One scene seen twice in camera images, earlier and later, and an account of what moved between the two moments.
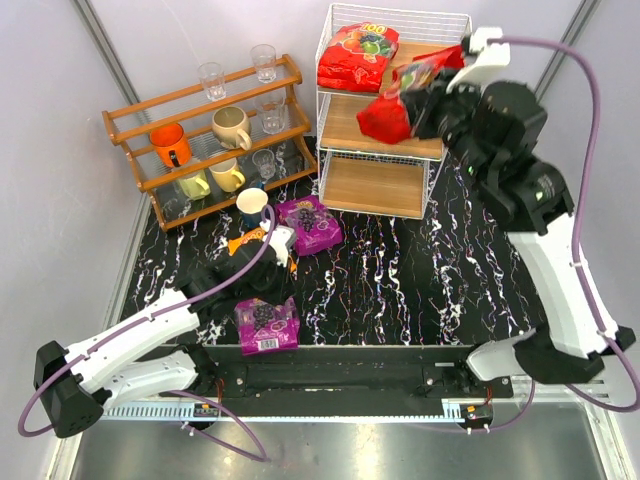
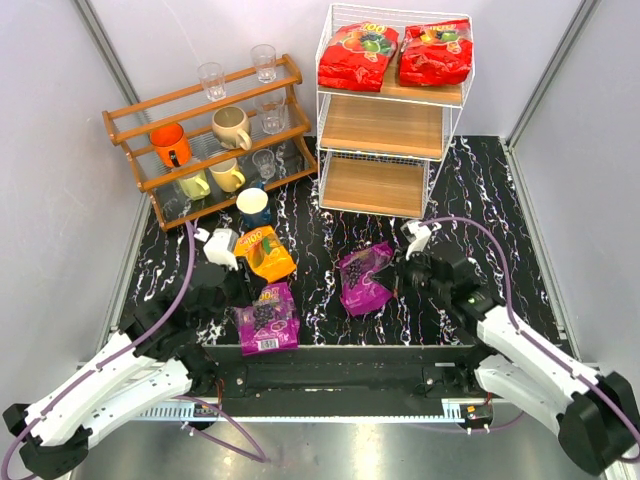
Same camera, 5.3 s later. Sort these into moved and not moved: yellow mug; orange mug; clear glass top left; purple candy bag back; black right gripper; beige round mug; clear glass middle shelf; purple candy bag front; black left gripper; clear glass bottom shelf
Moved: black right gripper; purple candy bag back; black left gripper
Not moved: clear glass top left; clear glass middle shelf; purple candy bag front; clear glass bottom shelf; beige round mug; orange mug; yellow mug
